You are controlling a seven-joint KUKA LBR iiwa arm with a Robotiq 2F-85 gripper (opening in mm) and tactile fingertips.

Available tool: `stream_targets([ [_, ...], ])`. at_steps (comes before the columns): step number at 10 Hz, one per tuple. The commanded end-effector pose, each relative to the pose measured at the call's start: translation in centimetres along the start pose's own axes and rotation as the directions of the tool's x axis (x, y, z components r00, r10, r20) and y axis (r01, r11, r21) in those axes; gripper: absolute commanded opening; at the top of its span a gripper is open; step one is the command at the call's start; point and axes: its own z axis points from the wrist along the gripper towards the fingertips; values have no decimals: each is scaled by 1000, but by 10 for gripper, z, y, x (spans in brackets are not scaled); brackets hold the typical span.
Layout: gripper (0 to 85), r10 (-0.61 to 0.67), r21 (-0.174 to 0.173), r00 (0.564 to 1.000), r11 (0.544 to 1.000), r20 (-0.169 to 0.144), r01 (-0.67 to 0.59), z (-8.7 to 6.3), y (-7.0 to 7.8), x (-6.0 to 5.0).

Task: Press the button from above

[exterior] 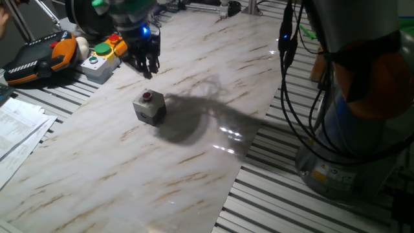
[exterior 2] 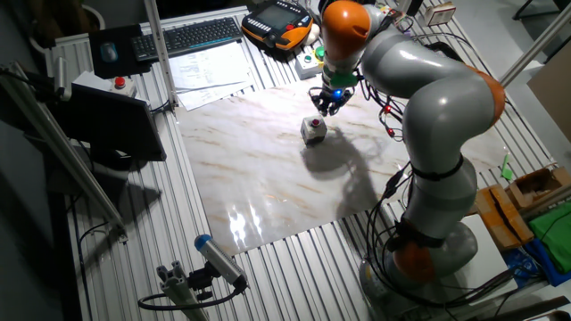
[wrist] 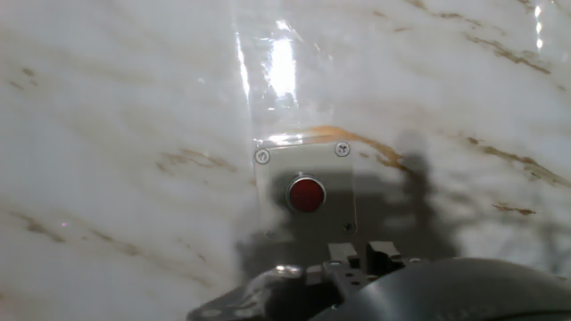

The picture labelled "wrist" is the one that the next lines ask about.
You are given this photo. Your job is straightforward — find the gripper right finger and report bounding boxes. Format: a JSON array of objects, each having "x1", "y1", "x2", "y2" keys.
[{"x1": 365, "y1": 241, "x2": 423, "y2": 276}]

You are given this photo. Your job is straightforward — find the grey box with red button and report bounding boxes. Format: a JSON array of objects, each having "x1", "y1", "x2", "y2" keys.
[{"x1": 252, "y1": 138, "x2": 360, "y2": 245}]

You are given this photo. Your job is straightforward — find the clear tape strip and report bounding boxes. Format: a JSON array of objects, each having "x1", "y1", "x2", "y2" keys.
[{"x1": 232, "y1": 0, "x2": 336, "y2": 140}]

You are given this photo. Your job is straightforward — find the marble pattern sheet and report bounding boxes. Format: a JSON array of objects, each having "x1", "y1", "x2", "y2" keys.
[{"x1": 0, "y1": 0, "x2": 571, "y2": 321}]

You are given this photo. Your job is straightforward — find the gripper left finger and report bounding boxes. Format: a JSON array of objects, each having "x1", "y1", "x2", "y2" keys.
[{"x1": 324, "y1": 242, "x2": 363, "y2": 293}]

